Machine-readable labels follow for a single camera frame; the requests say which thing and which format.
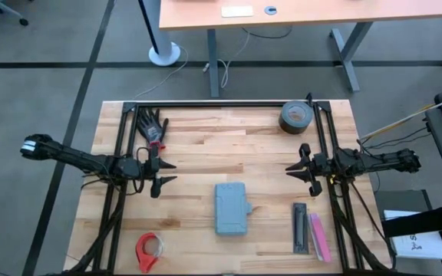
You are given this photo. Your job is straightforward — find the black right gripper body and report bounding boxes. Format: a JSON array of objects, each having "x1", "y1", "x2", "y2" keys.
[{"x1": 299, "y1": 143, "x2": 336, "y2": 186}]

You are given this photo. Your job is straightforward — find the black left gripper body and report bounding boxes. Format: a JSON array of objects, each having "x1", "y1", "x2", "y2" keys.
[{"x1": 143, "y1": 143, "x2": 162, "y2": 189}]

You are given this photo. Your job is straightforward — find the grey plastic tool case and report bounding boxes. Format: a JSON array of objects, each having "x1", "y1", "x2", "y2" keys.
[{"x1": 213, "y1": 182, "x2": 253, "y2": 236}]

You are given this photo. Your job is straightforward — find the black box on table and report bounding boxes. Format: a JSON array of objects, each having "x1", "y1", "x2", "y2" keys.
[{"x1": 277, "y1": 100, "x2": 315, "y2": 135}]

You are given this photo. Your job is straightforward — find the grey flat insert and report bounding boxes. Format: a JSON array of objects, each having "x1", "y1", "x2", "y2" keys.
[{"x1": 292, "y1": 202, "x2": 310, "y2": 255}]

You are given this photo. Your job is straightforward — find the pink flat pad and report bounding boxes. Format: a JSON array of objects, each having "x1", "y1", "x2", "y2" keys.
[{"x1": 307, "y1": 212, "x2": 332, "y2": 264}]

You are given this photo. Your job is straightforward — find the red tape dispenser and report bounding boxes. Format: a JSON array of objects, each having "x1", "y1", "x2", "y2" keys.
[{"x1": 135, "y1": 231, "x2": 166, "y2": 274}]

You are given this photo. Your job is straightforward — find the yellow rod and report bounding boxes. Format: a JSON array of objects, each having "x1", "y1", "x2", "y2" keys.
[{"x1": 360, "y1": 89, "x2": 442, "y2": 140}]

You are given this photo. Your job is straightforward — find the white paper sheet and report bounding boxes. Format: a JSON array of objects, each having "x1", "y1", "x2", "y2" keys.
[{"x1": 383, "y1": 209, "x2": 442, "y2": 261}]

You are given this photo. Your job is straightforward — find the grey pole with round base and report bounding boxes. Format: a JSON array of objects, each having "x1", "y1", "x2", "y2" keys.
[{"x1": 137, "y1": 0, "x2": 182, "y2": 67}]

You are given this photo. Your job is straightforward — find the wooden desk with grey legs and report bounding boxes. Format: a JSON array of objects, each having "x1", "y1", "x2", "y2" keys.
[{"x1": 158, "y1": 0, "x2": 442, "y2": 100}]

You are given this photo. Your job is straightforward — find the office chair base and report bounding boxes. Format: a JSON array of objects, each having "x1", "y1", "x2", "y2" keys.
[{"x1": 0, "y1": 0, "x2": 30, "y2": 40}]

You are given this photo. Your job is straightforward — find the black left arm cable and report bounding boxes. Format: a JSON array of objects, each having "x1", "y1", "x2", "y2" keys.
[{"x1": 134, "y1": 146, "x2": 150, "y2": 196}]

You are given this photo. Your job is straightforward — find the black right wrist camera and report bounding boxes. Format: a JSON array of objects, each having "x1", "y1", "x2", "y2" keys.
[{"x1": 308, "y1": 180, "x2": 324, "y2": 198}]

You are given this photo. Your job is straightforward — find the black aluminium table frame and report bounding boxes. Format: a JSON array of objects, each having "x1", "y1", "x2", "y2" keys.
[{"x1": 90, "y1": 99, "x2": 395, "y2": 276}]

